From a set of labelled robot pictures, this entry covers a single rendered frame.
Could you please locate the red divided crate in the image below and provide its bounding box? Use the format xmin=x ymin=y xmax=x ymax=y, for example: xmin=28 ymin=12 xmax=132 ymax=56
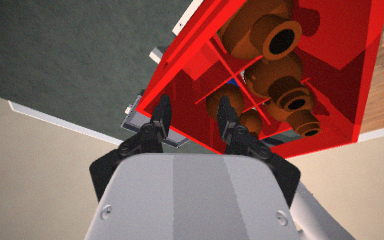
xmin=135 ymin=0 xmax=384 ymax=159

